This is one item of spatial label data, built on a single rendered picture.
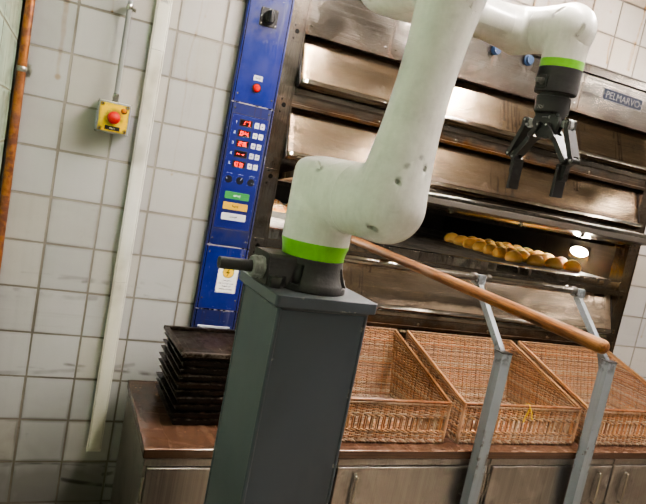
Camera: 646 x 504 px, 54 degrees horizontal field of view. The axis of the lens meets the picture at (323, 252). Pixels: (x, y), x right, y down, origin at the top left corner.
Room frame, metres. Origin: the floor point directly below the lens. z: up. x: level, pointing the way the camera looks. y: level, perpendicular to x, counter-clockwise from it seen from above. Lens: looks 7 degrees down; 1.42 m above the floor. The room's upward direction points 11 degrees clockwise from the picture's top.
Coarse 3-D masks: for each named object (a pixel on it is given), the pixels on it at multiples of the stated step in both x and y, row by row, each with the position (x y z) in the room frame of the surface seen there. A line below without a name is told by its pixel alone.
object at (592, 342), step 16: (352, 240) 2.35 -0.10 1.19; (384, 256) 2.11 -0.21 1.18; (400, 256) 2.02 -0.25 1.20; (432, 272) 1.82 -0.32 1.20; (464, 288) 1.67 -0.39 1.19; (480, 288) 1.63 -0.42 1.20; (496, 304) 1.54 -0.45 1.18; (512, 304) 1.49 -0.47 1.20; (528, 320) 1.43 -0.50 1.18; (544, 320) 1.39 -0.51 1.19; (576, 336) 1.29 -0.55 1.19; (592, 336) 1.27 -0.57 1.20
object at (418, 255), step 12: (276, 228) 2.37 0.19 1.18; (372, 252) 2.50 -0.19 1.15; (396, 252) 2.54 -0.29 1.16; (408, 252) 2.56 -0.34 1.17; (420, 252) 2.59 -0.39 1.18; (432, 252) 2.65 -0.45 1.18; (444, 264) 2.64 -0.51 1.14; (456, 264) 2.66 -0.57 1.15; (468, 264) 2.68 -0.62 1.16; (480, 264) 2.71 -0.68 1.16; (492, 264) 2.73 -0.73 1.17; (504, 264) 2.76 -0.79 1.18; (528, 276) 2.82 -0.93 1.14; (540, 276) 2.84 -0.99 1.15; (552, 276) 2.87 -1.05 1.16; (564, 276) 2.90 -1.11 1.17; (576, 276) 2.93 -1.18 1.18; (588, 276) 3.02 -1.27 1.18; (612, 288) 3.02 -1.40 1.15
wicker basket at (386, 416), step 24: (384, 336) 2.50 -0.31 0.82; (360, 360) 2.44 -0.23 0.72; (384, 360) 2.49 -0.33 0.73; (408, 360) 2.39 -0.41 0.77; (360, 384) 2.42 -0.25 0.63; (384, 384) 2.46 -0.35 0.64; (408, 384) 2.36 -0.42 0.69; (432, 384) 2.22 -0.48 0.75; (360, 408) 1.97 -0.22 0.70; (384, 408) 2.32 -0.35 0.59; (408, 408) 2.04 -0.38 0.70; (432, 408) 2.08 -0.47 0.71; (360, 432) 1.98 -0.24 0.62; (384, 432) 2.01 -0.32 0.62; (408, 432) 2.05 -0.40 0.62; (432, 432) 2.09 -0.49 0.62
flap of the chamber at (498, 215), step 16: (288, 176) 2.24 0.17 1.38; (432, 208) 2.61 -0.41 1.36; (448, 208) 2.52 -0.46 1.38; (464, 208) 2.47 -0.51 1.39; (480, 208) 2.50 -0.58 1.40; (528, 224) 2.72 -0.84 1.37; (544, 224) 2.63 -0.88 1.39; (560, 224) 2.67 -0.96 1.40; (608, 240) 2.95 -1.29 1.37; (624, 240) 2.84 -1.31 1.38; (640, 240) 2.86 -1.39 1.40
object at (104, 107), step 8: (104, 104) 2.00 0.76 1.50; (112, 104) 2.01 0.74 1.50; (120, 104) 2.03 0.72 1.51; (96, 112) 2.06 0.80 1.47; (104, 112) 2.01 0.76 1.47; (120, 112) 2.02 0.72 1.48; (128, 112) 2.03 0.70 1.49; (96, 120) 2.00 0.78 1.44; (104, 120) 2.01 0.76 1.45; (120, 120) 2.03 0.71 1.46; (128, 120) 2.04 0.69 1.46; (96, 128) 2.00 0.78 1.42; (104, 128) 2.01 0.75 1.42; (112, 128) 2.02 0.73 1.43; (120, 128) 2.03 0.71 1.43
